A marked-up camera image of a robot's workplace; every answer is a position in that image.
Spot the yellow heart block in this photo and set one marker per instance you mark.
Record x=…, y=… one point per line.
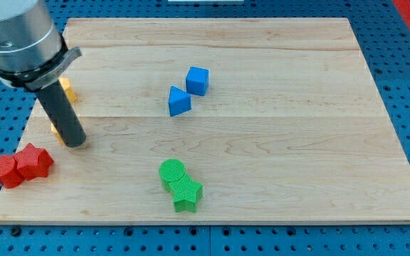
x=57, y=135

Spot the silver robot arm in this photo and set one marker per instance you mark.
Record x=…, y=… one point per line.
x=33, y=54

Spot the yellow hexagon block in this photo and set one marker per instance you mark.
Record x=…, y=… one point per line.
x=69, y=91

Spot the wooden board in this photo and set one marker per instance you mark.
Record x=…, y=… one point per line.
x=292, y=129

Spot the blue triangle block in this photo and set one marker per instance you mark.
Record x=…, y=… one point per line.
x=179, y=101

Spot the blue cube block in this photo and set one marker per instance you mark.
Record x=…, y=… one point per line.
x=197, y=81

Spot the green cylinder block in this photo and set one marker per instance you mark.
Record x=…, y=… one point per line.
x=170, y=171

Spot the green star block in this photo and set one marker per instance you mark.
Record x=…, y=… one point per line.
x=186, y=193

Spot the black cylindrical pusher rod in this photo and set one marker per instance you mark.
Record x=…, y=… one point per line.
x=61, y=114

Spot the red star block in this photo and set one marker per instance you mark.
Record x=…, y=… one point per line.
x=33, y=162

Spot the red cylinder block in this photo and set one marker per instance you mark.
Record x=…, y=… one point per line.
x=9, y=175

